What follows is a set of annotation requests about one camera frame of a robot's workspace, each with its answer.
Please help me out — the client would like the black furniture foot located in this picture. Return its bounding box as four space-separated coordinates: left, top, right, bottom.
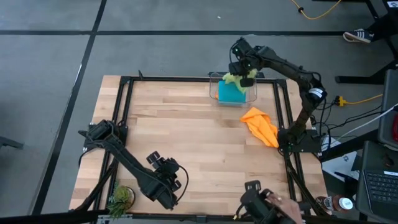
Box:
0 136 25 149

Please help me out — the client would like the black bracket plate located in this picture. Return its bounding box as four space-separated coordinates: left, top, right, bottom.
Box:
207 70 266 79

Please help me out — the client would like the white cable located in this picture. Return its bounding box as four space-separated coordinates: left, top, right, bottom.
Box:
340 105 398 138

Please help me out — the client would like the person's leg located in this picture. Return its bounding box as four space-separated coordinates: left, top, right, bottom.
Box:
368 12 398 41

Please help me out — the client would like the person's hand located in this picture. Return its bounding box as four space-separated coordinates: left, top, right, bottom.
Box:
266 192 303 224

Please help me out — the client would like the black desk leg frame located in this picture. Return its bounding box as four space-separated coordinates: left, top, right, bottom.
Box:
335 0 398 85

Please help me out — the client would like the person's shoe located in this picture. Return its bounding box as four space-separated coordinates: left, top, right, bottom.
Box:
343 28 376 44

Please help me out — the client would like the lime green microfiber towel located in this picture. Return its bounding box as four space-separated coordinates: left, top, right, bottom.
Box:
221 68 259 95

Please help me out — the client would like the teal blue microfiber towel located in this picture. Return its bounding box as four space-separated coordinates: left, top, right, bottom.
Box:
217 80 248 106

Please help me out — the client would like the black power cable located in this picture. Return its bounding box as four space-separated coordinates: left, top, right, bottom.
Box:
323 105 383 131

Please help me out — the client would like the small potted succulent plant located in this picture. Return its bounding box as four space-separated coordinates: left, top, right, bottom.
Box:
106 182 137 219

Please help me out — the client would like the white cardboard box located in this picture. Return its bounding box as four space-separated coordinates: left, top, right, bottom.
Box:
321 136 361 183

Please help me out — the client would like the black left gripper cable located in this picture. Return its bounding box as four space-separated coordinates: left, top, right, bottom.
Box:
177 164 190 205

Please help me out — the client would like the brown bottle with white cap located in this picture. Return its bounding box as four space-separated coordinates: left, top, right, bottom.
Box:
315 195 354 213

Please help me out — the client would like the black metal bar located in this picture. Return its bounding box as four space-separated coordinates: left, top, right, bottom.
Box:
0 209 110 224

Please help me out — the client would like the grey laptop with keyboard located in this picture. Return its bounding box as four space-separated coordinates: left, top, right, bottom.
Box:
355 139 398 224

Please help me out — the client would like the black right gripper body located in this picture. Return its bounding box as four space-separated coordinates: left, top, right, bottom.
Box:
229 57 261 78

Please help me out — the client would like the black leader arm handle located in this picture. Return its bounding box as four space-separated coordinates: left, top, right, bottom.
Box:
234 179 312 224

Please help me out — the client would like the yellow plug with cord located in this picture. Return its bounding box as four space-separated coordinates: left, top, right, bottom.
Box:
334 93 384 108

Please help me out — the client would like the red object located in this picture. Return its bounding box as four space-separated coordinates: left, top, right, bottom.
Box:
391 113 398 143

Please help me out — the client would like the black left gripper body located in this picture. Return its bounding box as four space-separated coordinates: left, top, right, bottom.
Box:
158 157 183 192

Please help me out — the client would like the yellow cable with black grip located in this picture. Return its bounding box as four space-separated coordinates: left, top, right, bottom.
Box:
290 0 343 21

